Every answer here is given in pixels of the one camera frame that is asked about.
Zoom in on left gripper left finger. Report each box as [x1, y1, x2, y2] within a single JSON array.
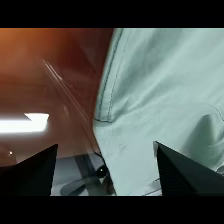
[[0, 143, 59, 197]]

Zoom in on pale green garment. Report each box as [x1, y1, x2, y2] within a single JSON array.
[[92, 28, 224, 197]]

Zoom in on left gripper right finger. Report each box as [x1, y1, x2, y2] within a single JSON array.
[[153, 140, 224, 197]]

